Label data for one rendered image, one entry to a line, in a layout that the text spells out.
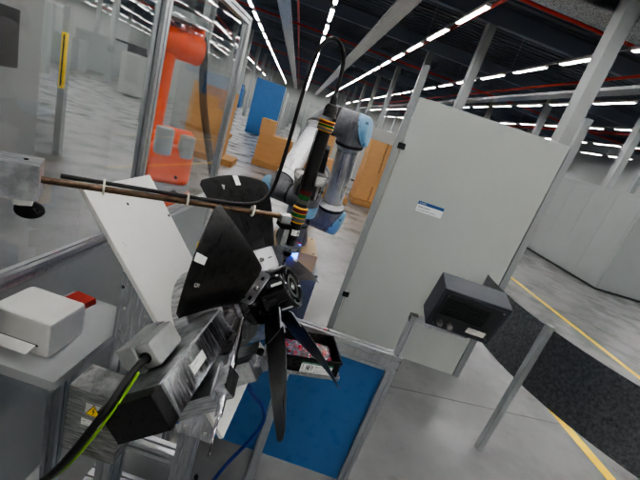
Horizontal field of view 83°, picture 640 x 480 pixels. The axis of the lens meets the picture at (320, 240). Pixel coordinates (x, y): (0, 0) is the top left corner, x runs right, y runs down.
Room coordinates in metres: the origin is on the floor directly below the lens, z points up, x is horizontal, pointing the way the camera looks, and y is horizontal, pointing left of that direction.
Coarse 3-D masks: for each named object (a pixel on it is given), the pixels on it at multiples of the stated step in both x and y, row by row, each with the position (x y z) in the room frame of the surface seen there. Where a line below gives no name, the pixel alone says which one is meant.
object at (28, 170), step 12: (0, 156) 0.62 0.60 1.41; (12, 156) 0.64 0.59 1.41; (24, 156) 0.66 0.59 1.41; (36, 156) 0.68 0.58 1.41; (0, 168) 0.60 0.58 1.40; (12, 168) 0.61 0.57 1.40; (24, 168) 0.62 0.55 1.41; (36, 168) 0.63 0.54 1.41; (0, 180) 0.60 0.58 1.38; (12, 180) 0.61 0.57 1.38; (24, 180) 0.62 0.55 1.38; (36, 180) 0.63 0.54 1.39; (0, 192) 0.60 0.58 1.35; (12, 192) 0.61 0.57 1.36; (24, 192) 0.62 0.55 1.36; (36, 192) 0.63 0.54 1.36
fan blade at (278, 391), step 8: (280, 336) 0.75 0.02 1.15; (272, 344) 0.78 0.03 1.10; (280, 344) 0.74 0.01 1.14; (272, 352) 0.77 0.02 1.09; (280, 352) 0.72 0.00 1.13; (272, 360) 0.75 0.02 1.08; (280, 360) 0.71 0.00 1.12; (272, 368) 0.74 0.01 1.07; (280, 368) 0.70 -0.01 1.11; (272, 376) 0.73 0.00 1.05; (280, 376) 0.68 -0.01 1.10; (272, 384) 0.72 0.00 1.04; (280, 384) 0.67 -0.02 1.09; (272, 392) 0.71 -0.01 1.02; (280, 392) 0.66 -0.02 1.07; (272, 400) 0.71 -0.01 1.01; (280, 400) 0.65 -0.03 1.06; (272, 408) 0.70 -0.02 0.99; (280, 408) 0.64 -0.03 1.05; (280, 416) 0.64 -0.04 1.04; (280, 424) 0.63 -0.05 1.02; (280, 432) 0.63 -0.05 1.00; (280, 440) 0.63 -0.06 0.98
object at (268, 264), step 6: (258, 252) 0.92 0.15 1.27; (264, 252) 0.93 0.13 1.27; (270, 252) 0.94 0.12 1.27; (258, 258) 0.91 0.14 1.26; (264, 258) 0.92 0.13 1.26; (270, 258) 0.93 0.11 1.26; (264, 264) 0.91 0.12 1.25; (270, 264) 0.92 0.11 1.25; (276, 264) 0.93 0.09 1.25; (264, 270) 0.90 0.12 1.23
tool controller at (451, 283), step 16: (448, 288) 1.27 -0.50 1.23; (464, 288) 1.30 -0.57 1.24; (480, 288) 1.34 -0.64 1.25; (432, 304) 1.32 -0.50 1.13; (448, 304) 1.27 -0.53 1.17; (464, 304) 1.27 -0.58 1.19; (480, 304) 1.26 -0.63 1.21; (496, 304) 1.27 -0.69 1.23; (432, 320) 1.30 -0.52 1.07; (448, 320) 1.29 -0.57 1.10; (464, 320) 1.29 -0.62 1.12; (480, 320) 1.28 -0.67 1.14; (496, 320) 1.27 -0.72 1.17; (480, 336) 1.30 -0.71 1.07
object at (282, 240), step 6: (282, 216) 0.94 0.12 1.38; (288, 216) 0.95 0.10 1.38; (276, 222) 0.97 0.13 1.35; (282, 222) 0.94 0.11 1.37; (288, 222) 0.95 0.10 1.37; (282, 228) 0.94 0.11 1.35; (288, 228) 0.95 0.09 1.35; (282, 234) 0.95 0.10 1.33; (288, 234) 0.96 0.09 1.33; (276, 240) 0.97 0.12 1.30; (282, 240) 0.95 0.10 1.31; (282, 246) 0.95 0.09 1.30; (288, 246) 0.96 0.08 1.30; (294, 246) 0.98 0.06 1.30; (300, 246) 0.99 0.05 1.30; (294, 252) 0.96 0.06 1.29
